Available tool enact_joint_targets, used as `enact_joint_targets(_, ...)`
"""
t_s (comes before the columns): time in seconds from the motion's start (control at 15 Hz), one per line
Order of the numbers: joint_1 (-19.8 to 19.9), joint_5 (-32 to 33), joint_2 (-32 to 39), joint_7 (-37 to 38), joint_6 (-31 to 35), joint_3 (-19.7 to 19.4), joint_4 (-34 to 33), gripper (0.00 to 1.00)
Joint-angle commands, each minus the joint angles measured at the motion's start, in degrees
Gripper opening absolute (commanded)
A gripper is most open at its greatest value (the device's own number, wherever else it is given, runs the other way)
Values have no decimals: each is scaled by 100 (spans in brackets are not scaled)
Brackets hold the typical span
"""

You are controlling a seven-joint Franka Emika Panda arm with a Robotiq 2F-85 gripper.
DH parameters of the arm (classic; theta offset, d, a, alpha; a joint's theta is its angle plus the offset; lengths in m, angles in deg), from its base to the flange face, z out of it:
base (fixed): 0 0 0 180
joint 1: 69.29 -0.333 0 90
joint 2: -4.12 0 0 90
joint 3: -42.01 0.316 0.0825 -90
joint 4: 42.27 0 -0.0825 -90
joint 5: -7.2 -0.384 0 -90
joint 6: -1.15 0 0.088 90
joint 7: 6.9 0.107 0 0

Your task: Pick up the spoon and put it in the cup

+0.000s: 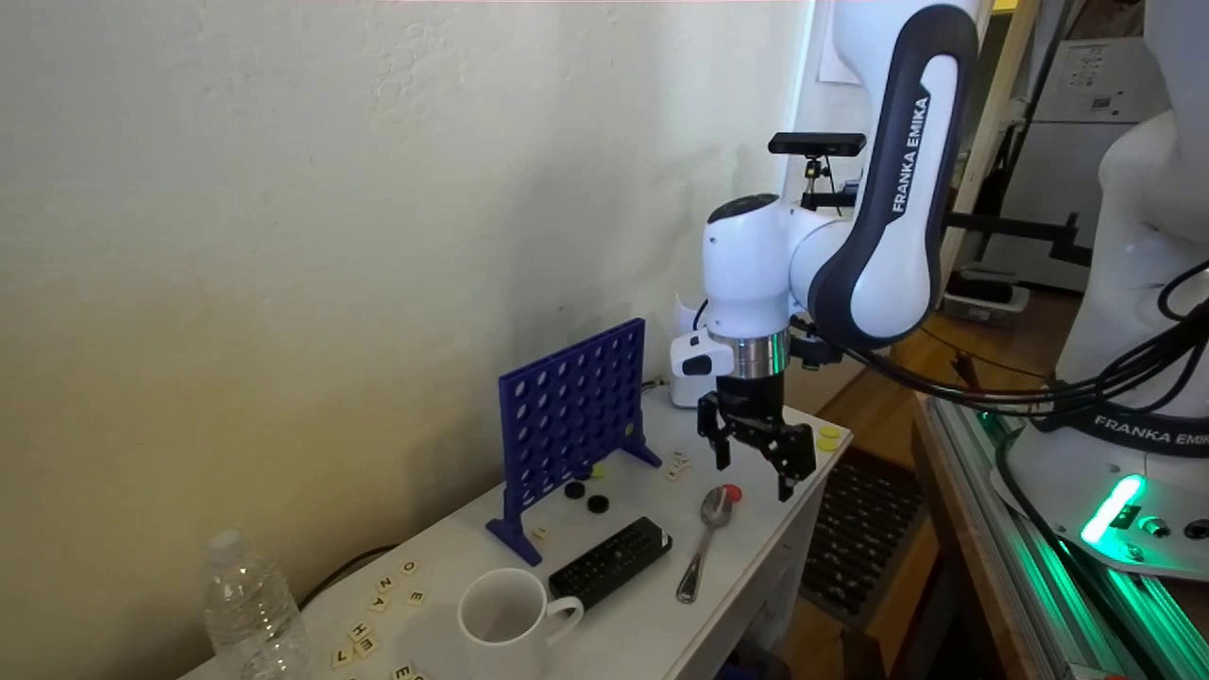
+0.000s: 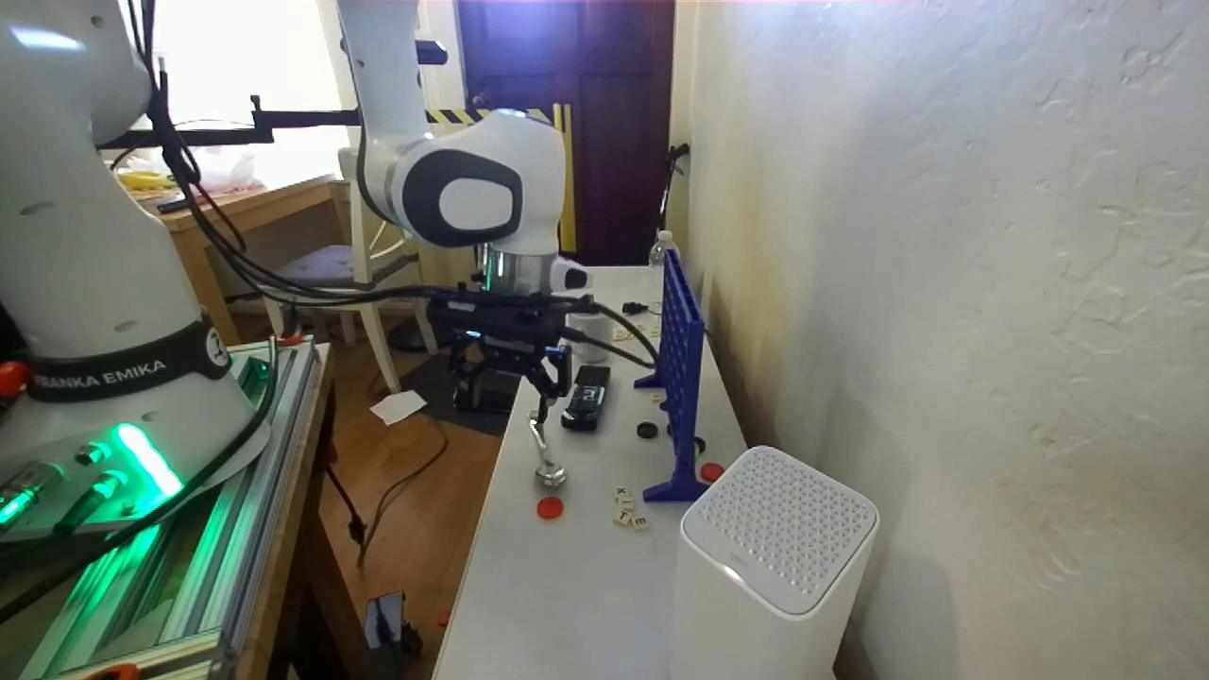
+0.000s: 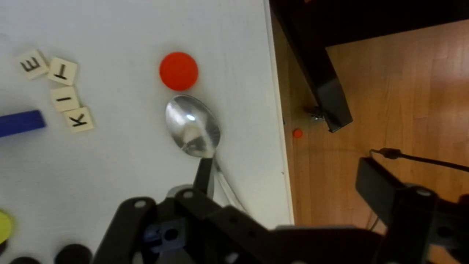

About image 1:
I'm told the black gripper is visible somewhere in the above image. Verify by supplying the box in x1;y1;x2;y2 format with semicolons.
697;370;820;507

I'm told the metal spoon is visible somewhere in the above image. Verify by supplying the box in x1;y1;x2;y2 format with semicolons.
674;479;746;609

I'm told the white rounded box device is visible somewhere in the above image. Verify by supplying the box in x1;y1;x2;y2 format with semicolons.
665;327;736;417

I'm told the black perforated floor mat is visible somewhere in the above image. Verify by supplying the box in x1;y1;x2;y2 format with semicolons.
799;444;925;623

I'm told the black remote control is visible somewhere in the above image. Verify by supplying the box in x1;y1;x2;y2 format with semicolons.
546;516;678;609

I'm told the wooden table with aluminium rails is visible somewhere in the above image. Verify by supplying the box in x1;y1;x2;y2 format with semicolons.
916;392;1209;680

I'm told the white ceramic mug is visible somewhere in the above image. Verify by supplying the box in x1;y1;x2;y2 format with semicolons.
455;563;590;654

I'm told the white cabinet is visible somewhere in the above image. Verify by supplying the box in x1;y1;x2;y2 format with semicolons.
997;35;1154;294

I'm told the clear plastic water bottle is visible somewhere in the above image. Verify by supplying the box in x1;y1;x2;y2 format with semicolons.
199;527;315;680

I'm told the blue connect four frame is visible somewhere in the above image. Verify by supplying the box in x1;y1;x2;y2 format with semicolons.
483;313;665;572

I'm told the black camera on stand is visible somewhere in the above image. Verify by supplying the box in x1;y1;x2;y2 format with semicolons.
764;124;874;217

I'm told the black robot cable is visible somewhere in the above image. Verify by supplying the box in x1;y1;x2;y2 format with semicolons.
854;257;1209;440

